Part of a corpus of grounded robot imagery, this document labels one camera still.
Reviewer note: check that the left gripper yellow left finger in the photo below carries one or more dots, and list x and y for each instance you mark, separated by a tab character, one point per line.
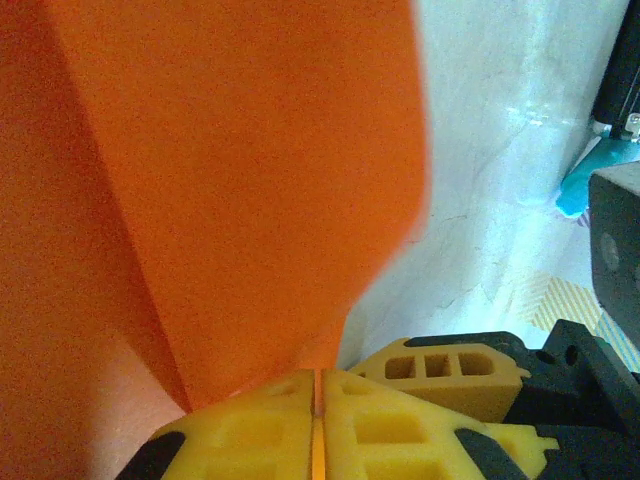
240	440

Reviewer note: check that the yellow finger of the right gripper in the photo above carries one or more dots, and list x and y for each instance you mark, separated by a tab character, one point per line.
525	442
475	385

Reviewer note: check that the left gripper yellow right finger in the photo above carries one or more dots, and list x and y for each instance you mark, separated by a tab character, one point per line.
390	440

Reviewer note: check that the orange cloth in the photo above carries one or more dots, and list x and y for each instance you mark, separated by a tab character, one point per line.
225	175

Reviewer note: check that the teal cylindrical tube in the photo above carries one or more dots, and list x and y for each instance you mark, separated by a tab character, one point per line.
580	190

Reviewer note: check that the black zippered case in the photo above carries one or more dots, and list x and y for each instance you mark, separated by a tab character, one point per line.
620	65

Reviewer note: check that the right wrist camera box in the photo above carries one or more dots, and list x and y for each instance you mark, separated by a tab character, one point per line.
617	240

